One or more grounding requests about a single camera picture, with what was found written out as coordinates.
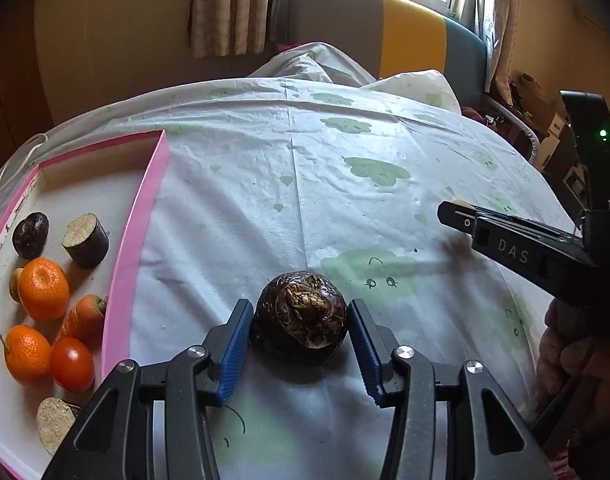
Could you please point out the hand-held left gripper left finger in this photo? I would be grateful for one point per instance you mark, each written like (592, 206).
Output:
(232, 355)

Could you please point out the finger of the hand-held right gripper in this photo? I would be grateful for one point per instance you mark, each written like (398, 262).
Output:
(457, 217)

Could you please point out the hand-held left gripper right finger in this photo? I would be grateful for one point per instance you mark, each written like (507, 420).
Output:
(367, 360)

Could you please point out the dark brown water chestnut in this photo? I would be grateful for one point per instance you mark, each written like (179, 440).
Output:
(30, 235)
(300, 315)

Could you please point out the pink rimmed tray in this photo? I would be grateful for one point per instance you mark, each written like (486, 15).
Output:
(140, 240)

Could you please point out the orange carrot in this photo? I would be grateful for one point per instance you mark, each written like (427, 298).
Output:
(82, 317)

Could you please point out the cut sugarcane piece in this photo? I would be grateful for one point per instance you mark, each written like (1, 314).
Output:
(85, 242)
(55, 422)

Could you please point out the large orange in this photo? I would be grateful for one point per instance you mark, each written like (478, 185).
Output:
(44, 290)

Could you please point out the small yellowish round fruit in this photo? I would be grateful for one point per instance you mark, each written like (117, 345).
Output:
(16, 285)

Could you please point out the person's right forearm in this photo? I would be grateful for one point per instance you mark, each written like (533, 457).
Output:
(600, 435)

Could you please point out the person's right hand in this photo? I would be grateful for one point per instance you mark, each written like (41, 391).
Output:
(560, 360)

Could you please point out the dark red clothing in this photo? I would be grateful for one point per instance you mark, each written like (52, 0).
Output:
(475, 114)

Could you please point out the cloud printed bed sheet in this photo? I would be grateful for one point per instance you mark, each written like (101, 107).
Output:
(335, 210)

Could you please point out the cloud printed pillow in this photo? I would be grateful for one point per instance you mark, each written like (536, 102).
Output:
(420, 87)

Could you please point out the red tomato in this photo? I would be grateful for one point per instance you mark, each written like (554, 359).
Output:
(72, 365)

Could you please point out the grey yellow teal headboard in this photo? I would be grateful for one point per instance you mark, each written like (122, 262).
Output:
(410, 35)

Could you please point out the beige patterned curtain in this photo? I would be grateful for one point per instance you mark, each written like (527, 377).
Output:
(227, 10)
(500, 20)

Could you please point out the small orange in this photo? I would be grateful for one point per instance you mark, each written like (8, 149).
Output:
(27, 355)

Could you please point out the white crumpled quilt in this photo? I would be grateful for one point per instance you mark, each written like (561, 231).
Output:
(310, 62)

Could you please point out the wooden wardrobe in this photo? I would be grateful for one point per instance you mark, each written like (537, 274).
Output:
(10, 85)

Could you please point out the grey bed rail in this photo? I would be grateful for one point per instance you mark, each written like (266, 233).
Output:
(522, 135)

